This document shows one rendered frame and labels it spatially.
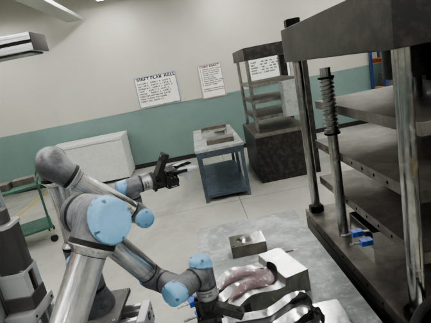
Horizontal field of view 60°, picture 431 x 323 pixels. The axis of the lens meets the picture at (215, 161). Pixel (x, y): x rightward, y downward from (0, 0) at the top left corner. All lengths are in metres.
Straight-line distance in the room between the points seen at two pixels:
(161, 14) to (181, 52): 0.87
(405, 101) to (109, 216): 0.98
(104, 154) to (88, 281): 6.87
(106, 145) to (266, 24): 4.23
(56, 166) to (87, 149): 6.44
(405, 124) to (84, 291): 1.09
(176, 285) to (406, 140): 0.89
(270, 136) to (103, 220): 4.90
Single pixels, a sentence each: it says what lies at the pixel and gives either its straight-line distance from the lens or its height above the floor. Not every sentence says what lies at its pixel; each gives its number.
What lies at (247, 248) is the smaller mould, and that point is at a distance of 2.16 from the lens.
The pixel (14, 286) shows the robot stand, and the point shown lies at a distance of 1.32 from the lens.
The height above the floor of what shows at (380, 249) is 0.86.
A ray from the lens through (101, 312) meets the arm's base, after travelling 1.56.
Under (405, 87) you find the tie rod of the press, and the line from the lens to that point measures 1.36.
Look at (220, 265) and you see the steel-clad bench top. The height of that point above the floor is 0.80.
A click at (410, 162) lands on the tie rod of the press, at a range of 1.41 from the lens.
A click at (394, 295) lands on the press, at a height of 0.78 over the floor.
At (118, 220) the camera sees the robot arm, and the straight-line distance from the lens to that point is 0.95.
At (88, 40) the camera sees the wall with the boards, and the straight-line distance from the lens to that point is 8.58.
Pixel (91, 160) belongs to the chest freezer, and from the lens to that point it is 7.88.
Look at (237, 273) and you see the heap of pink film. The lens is 1.81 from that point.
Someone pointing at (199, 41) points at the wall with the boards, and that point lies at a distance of 8.32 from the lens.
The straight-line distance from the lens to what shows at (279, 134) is 5.73.
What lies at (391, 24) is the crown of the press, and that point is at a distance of 1.29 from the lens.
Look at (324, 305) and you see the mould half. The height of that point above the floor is 0.86.
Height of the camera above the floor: 1.85
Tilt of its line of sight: 14 degrees down
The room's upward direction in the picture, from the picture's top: 11 degrees counter-clockwise
